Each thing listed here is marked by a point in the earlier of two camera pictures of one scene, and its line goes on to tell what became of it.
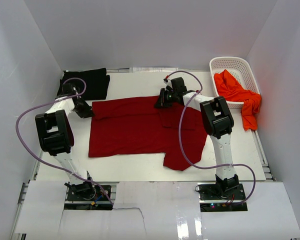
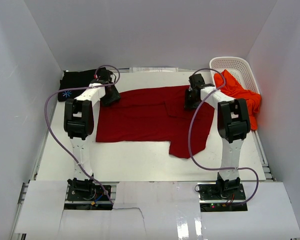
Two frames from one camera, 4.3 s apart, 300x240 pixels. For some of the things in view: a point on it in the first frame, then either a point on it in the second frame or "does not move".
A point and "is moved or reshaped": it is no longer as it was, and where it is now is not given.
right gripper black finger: x=160 y=103 → x=192 y=99
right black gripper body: x=170 y=96 → x=190 y=96
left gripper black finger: x=82 y=108 → x=111 y=95
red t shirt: x=135 y=126 is moved or reshaped
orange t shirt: x=229 y=89 does not move
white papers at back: x=153 y=69 does not move
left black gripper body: x=79 y=101 → x=111 y=83
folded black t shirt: x=90 y=84 does not move
